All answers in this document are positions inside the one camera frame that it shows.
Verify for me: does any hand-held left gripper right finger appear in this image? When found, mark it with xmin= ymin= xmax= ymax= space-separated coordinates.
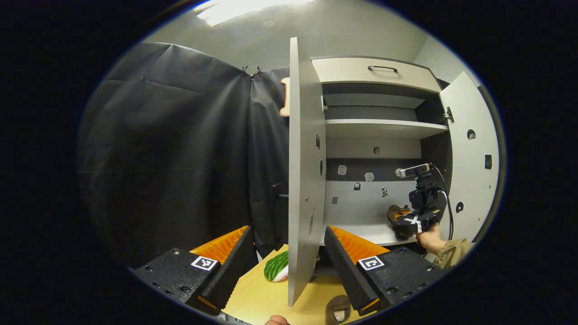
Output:
xmin=324 ymin=225 xmax=447 ymax=316

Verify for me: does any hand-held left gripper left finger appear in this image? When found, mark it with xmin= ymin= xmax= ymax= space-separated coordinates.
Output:
xmin=131 ymin=226 xmax=253 ymax=316

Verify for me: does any brown fuzzy shoe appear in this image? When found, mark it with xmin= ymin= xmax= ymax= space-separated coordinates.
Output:
xmin=387 ymin=204 xmax=414 ymax=239
xmin=325 ymin=295 xmax=352 ymax=324

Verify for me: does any white cabinet door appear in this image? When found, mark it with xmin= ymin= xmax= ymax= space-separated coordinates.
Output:
xmin=439 ymin=71 xmax=499 ymax=244
xmin=288 ymin=37 xmax=326 ymax=307

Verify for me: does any white shoe cabinet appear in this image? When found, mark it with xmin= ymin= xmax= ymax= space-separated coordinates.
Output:
xmin=311 ymin=56 xmax=453 ymax=276

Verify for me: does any beige cabinet drawer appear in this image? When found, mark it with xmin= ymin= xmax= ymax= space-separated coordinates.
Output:
xmin=312 ymin=57 xmax=442 ymax=94

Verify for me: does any green striped watermelon toy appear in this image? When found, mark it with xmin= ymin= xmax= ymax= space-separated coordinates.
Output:
xmin=264 ymin=251 xmax=289 ymax=283

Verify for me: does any black backdrop cloth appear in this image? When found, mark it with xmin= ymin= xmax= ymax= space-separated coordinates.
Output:
xmin=77 ymin=42 xmax=292 ymax=267

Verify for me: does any ceiling light panel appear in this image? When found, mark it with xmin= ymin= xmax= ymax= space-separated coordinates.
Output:
xmin=195 ymin=0 xmax=314 ymax=26

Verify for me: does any black camera cable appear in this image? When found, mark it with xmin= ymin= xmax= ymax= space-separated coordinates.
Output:
xmin=429 ymin=164 xmax=454 ymax=241

